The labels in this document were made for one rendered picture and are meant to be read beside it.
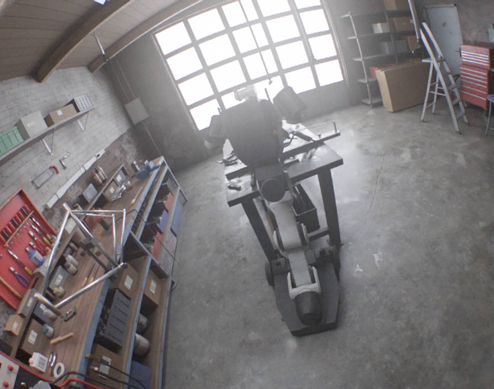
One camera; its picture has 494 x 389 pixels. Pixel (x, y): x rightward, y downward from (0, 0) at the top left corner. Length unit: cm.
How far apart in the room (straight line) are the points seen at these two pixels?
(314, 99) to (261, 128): 396
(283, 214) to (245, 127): 53
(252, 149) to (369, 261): 134
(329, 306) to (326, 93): 426
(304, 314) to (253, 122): 106
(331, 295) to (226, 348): 87
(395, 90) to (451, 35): 206
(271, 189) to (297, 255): 55
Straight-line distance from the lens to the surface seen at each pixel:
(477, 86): 497
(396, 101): 474
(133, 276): 205
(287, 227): 131
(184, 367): 199
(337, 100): 519
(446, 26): 584
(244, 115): 106
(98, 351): 161
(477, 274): 211
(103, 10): 287
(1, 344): 190
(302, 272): 151
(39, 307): 204
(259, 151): 108
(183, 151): 480
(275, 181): 104
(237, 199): 140
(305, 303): 141
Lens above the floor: 161
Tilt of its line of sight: 32 degrees down
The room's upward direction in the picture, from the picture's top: 24 degrees counter-clockwise
